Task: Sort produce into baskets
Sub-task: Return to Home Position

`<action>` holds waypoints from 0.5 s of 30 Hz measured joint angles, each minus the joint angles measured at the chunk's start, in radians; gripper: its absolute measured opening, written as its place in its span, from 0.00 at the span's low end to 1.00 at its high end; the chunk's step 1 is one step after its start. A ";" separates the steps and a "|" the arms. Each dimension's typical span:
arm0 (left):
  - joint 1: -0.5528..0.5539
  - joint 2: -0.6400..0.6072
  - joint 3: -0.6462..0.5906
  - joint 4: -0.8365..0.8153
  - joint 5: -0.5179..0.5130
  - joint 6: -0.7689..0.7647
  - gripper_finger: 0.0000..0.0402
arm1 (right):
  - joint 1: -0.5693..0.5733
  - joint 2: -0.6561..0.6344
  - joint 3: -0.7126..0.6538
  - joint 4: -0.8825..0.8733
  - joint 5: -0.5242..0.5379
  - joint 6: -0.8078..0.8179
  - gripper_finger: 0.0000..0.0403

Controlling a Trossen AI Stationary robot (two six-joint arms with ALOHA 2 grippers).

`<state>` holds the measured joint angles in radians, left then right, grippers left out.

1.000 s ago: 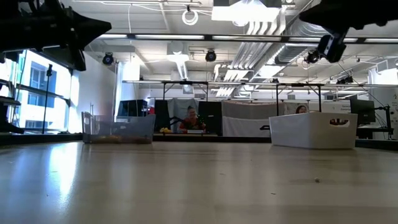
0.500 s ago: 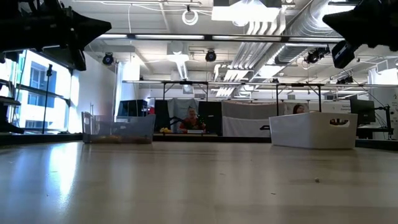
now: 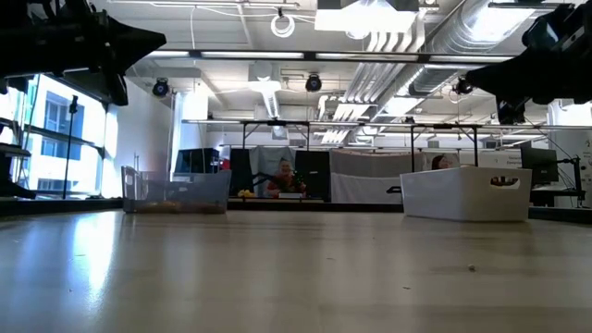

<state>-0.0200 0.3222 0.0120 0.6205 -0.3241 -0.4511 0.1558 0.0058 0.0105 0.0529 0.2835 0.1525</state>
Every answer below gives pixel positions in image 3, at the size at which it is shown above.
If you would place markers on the small yellow toy fruit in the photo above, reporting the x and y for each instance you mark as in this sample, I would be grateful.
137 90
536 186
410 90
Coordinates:
246 193

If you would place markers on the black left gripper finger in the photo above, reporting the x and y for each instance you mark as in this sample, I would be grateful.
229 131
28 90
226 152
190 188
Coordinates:
131 53
129 33

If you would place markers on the person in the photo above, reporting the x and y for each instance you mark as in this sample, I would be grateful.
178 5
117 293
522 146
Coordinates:
439 163
284 180

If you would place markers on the black tripod stand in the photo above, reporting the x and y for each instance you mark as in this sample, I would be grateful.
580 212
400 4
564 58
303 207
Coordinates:
69 139

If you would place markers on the white plastic basket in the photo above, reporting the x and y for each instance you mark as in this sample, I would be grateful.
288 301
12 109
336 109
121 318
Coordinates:
462 199

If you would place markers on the grey cloth partition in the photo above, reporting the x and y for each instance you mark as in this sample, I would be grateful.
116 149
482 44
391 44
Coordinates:
259 159

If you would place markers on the silver ventilation duct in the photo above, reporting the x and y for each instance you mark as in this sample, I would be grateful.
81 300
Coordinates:
462 32

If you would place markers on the black metal stand frame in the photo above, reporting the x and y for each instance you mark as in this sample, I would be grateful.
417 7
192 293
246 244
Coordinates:
277 123
444 126

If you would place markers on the black ceiling camera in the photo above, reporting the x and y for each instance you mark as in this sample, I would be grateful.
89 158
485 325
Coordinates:
462 86

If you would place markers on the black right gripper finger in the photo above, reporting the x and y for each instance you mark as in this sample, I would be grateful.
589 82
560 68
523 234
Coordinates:
513 85
509 65

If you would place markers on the black upright panel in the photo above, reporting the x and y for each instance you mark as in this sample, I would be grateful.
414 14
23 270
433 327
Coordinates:
240 168

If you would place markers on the white cloth partition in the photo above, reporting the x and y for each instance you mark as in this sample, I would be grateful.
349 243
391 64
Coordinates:
365 185

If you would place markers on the black aluminium rig frame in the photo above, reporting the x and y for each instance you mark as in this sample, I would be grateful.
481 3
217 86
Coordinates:
361 207

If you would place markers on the black round ceiling device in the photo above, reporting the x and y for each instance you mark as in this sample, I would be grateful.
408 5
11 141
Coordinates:
160 88
313 83

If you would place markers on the grey translucent plastic basket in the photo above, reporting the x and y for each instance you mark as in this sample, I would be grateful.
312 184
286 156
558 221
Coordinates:
185 194

